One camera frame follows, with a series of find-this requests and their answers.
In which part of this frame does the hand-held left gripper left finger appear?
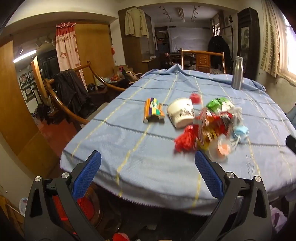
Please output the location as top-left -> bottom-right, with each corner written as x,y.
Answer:
24,150 -> 104,241

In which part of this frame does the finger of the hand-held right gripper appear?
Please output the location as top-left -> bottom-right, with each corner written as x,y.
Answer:
285,134 -> 296,147

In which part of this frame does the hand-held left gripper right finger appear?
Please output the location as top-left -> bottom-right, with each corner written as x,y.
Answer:
192,150 -> 272,241

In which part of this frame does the red plastic basket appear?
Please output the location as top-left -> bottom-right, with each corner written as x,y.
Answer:
52,185 -> 95,232

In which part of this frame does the large red bag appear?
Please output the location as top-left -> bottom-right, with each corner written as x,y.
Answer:
174,125 -> 199,153

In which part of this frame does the green foil wrapper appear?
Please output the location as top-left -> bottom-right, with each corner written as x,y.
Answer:
206,97 -> 234,114

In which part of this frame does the small red wrapper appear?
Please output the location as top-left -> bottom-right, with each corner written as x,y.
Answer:
190,93 -> 203,105

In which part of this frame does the light blue checked tablecloth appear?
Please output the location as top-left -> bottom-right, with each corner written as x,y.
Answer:
60,64 -> 296,216

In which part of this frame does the white paper cup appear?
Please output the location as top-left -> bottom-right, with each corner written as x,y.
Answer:
166,98 -> 195,129

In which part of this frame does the wooden armchair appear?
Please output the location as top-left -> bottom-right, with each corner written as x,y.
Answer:
31,61 -> 126,130

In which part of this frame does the red fleece garment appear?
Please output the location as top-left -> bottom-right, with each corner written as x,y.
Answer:
112,233 -> 130,241

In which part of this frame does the dark jacket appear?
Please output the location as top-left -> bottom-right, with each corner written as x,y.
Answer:
38,71 -> 97,126

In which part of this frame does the colourful striped carton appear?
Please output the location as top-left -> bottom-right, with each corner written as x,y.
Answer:
144,97 -> 166,124

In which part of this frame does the steel bottle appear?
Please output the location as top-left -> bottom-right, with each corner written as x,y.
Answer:
231,56 -> 244,90

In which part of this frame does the striped window curtain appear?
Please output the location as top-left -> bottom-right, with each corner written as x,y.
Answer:
260,0 -> 287,78

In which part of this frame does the dark framed scroll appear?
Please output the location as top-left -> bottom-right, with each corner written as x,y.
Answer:
237,8 -> 260,80

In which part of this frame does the carved wooden chair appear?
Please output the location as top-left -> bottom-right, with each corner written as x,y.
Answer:
180,50 -> 225,75

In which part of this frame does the black coat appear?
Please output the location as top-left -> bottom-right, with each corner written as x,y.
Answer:
208,36 -> 232,70

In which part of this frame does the pink floral curtain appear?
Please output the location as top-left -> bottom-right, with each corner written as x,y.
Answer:
55,22 -> 87,88

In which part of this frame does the wooden wardrobe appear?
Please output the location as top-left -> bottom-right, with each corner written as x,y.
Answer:
118,6 -> 155,72

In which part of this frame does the fluorescent lamp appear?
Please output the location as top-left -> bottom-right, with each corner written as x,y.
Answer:
13,50 -> 37,63

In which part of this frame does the white sheet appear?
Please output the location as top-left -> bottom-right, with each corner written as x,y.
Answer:
170,28 -> 212,52

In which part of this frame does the beige shirt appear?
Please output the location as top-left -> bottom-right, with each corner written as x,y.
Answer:
124,7 -> 149,38

